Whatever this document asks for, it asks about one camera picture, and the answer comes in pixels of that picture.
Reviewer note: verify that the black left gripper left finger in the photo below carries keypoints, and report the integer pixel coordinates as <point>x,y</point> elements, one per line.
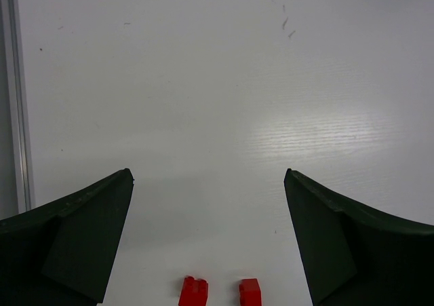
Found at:
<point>62,253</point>

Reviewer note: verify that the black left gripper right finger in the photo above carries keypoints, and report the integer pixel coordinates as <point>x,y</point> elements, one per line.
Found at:
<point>353,254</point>

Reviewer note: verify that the small red lego brick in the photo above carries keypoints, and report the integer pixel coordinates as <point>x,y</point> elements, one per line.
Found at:
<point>250,292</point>

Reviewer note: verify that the long red lego brick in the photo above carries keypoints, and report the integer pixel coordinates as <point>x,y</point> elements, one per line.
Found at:
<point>194,292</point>

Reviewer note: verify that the aluminium table edge rail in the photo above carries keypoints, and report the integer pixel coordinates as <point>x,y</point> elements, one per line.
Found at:
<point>14,67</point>

